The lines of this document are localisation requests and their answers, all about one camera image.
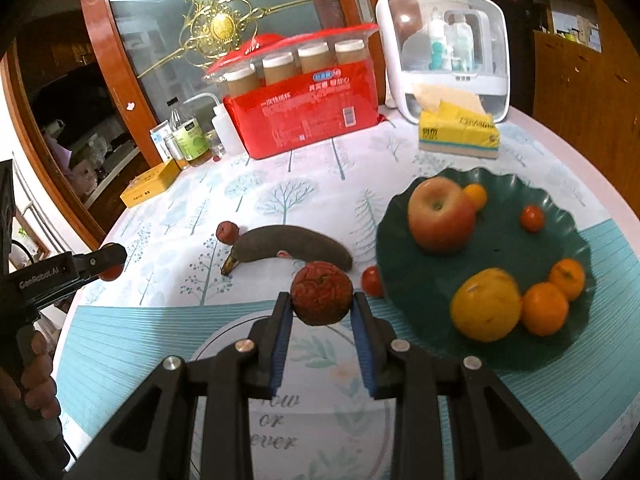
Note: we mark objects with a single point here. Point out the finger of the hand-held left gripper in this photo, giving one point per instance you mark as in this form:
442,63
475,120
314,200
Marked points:
92,261

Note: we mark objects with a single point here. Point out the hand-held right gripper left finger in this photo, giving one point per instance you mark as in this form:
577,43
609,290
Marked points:
281,355

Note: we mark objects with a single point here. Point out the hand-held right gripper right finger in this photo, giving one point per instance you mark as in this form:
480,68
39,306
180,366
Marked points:
364,355

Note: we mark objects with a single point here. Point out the small red tomato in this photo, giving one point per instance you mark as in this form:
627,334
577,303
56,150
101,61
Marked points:
110,273

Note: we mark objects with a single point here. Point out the wrinkled dark red fruit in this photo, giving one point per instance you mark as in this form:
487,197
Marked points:
320,292

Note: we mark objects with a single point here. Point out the large yellow orange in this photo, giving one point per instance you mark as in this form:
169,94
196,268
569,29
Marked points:
485,307

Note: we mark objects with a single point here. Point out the red apple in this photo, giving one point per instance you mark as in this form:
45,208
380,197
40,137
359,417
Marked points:
440,217

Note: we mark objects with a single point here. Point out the orange mandarin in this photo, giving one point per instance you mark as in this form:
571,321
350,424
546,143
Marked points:
567,278
545,310

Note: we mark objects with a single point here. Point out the dark green scalloped plate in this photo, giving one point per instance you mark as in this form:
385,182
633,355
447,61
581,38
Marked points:
525,255

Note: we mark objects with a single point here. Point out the small orange kumquat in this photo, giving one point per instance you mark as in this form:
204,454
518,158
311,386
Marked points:
476,196

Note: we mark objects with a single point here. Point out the red cherry tomato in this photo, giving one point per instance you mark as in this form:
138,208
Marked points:
531,218
371,281

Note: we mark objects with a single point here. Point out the person's left hand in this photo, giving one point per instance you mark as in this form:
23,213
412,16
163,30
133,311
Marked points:
37,380

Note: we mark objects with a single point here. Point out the yellow tin box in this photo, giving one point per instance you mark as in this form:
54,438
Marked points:
150,185

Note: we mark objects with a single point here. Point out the overripe brown banana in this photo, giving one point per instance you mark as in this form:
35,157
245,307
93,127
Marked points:
300,245

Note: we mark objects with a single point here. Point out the small red date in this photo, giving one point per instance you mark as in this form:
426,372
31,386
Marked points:
227,232

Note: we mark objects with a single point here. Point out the small metal can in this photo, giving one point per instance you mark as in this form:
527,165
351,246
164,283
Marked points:
175,152

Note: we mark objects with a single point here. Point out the small white carton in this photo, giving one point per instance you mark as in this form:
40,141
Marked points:
159,137

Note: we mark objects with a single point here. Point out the green label glass bottle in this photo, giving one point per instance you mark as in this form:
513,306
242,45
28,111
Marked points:
192,140

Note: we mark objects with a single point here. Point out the small glass jar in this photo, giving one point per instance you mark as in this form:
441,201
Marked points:
215,146

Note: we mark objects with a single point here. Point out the white squeeze bottle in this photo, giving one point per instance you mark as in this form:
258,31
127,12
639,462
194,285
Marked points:
227,132

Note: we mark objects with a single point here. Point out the red paper cup package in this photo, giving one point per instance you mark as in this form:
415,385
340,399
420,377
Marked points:
300,115

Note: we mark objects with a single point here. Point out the yellow tissue pack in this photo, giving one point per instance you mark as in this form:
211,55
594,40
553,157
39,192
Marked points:
457,132

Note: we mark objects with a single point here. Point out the wooden framed glass door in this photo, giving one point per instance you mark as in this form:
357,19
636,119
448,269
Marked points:
150,20

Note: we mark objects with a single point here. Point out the clear red-edged plastic package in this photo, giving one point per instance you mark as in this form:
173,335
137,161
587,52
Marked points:
250,50

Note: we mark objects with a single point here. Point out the golden door ornament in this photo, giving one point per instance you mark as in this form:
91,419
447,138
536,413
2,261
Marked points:
222,27

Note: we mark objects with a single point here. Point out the white cosmetic organizer box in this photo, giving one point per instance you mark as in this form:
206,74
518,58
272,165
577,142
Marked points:
395,60

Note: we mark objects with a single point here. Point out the teal cosmetic bottle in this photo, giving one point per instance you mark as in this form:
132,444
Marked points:
437,45

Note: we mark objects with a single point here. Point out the white cosmetic bottle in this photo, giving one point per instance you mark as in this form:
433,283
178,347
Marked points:
461,42

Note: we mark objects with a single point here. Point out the wooden cabinet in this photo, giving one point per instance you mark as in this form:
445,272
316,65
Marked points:
585,110

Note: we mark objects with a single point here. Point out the wooden wall shelf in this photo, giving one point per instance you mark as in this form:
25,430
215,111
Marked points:
565,10

